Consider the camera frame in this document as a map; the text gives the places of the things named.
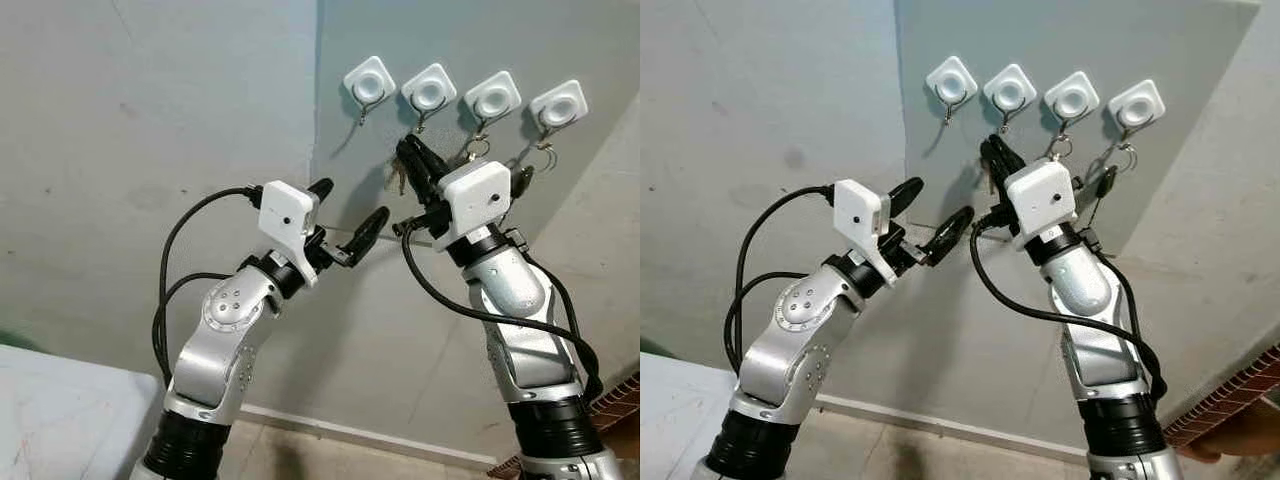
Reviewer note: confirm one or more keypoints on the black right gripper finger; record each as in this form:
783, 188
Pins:
412, 170
994, 165
1010, 158
432, 160

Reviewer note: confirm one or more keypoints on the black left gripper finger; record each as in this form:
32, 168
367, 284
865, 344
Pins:
368, 232
322, 188
952, 232
908, 192

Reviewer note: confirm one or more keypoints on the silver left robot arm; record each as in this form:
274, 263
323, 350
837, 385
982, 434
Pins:
225, 340
800, 340

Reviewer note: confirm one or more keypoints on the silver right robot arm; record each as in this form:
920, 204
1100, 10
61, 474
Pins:
1090, 290
520, 290

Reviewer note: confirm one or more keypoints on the grey hook board panel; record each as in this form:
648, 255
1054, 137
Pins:
600, 40
1200, 40

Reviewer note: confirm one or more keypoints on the black key fob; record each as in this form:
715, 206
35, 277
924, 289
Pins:
1105, 180
522, 180

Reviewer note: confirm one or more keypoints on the white folding table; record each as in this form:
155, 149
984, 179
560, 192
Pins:
60, 420
680, 430

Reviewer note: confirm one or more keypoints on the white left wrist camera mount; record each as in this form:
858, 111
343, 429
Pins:
858, 212
285, 210

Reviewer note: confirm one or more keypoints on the white square wall hook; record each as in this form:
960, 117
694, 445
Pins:
1071, 100
558, 106
492, 100
951, 82
429, 92
370, 82
1010, 90
1137, 105

